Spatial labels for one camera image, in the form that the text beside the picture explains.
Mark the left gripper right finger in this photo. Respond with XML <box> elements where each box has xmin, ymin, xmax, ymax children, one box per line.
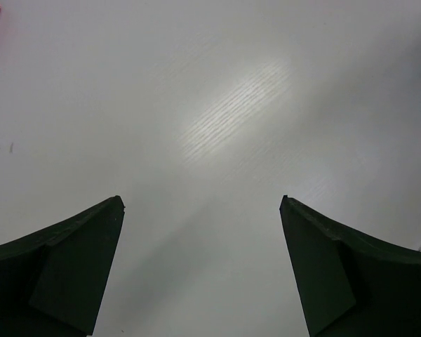
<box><xmin>280</xmin><ymin>196</ymin><xmax>421</xmax><ymax>336</ymax></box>

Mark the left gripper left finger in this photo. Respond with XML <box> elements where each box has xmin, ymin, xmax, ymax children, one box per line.
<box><xmin>0</xmin><ymin>196</ymin><xmax>124</xmax><ymax>336</ymax></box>

